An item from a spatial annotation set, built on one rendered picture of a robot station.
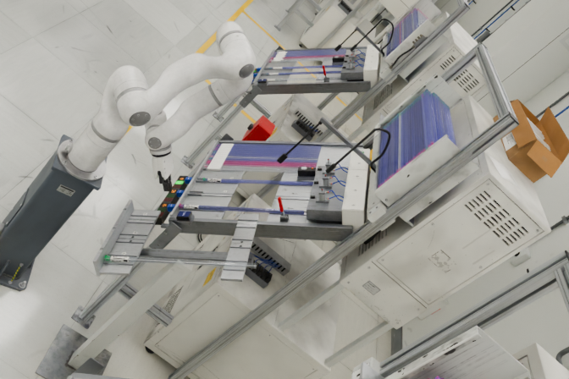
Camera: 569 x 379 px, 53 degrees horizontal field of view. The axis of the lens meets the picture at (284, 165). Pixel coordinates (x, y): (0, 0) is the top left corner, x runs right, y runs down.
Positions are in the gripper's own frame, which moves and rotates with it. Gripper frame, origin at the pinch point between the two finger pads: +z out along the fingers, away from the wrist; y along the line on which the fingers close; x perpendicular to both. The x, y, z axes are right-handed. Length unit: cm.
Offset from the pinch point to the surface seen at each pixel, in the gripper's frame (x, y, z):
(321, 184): 60, -11, 3
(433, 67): 109, -135, -2
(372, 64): 74, -145, 0
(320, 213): 61, 6, 6
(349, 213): 72, 8, 4
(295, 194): 49, -13, 10
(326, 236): 64, 10, 13
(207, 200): 13.3, -6.3, 10.2
